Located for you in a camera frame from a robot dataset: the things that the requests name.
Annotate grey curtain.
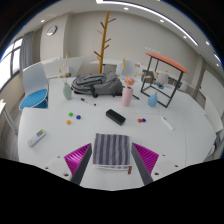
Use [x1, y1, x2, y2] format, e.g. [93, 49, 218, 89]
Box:
[19, 31, 35, 78]

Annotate window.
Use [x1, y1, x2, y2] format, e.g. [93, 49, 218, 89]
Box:
[0, 37, 24, 93]

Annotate wooden coat rack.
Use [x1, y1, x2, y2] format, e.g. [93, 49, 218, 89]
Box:
[93, 10, 117, 75]

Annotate black oblong case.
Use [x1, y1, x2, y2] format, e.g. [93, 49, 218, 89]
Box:
[105, 108, 127, 126]

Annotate round ceiling spotlights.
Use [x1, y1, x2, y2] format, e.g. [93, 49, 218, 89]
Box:
[39, 5, 223, 64]

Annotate plain white chair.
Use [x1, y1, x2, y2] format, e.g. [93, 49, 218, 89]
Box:
[114, 61, 138, 79]

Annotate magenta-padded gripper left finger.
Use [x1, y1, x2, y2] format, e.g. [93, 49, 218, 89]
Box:
[43, 143, 93, 186]

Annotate striped towel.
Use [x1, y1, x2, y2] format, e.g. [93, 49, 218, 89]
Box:
[92, 132, 134, 175]

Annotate green vase with dried flowers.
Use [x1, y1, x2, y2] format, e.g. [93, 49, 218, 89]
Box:
[58, 52, 73, 101]

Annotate ceiling light strip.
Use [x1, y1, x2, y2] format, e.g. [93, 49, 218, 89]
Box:
[95, 0, 200, 47]

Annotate round wall clock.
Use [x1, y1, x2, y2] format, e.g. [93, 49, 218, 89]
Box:
[46, 25, 58, 37]

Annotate white chair with blue cushion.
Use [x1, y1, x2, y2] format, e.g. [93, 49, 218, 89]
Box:
[18, 63, 50, 110]

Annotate black-framed orange-top side table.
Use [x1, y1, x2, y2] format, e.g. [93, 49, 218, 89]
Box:
[139, 51, 190, 109]

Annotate pink vase with flowers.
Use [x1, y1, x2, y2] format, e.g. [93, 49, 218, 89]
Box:
[120, 59, 137, 108]

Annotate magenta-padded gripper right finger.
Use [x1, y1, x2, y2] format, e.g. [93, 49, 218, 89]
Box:
[130, 142, 181, 186]

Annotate white remote control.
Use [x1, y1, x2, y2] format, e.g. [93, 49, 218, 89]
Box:
[26, 128, 47, 148]

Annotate blue vase with stems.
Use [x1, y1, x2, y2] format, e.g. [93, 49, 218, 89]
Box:
[147, 79, 164, 108]

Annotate grey backpack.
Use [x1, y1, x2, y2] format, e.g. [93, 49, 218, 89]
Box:
[70, 71, 124, 99]

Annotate black marker pen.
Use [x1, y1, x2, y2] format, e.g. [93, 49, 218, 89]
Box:
[80, 97, 97, 107]

